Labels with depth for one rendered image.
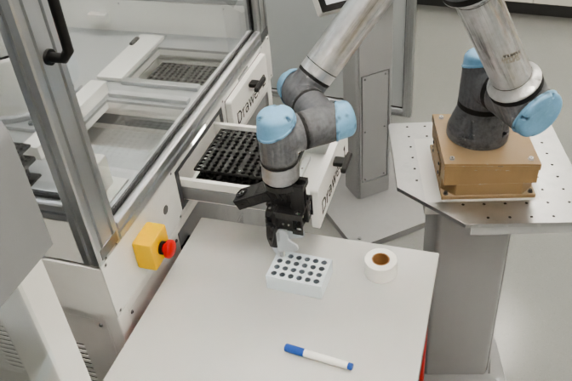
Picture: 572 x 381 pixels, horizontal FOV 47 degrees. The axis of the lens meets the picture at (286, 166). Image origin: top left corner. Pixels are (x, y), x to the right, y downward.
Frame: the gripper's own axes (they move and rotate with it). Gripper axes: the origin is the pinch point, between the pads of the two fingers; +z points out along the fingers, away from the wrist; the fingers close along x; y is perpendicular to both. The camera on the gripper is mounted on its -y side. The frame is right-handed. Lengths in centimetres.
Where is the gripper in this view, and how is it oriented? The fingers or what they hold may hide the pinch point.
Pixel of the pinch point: (279, 248)
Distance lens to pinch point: 144.7
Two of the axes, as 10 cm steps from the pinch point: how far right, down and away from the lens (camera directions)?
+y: 9.4, 1.4, -3.0
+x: 3.3, -5.8, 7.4
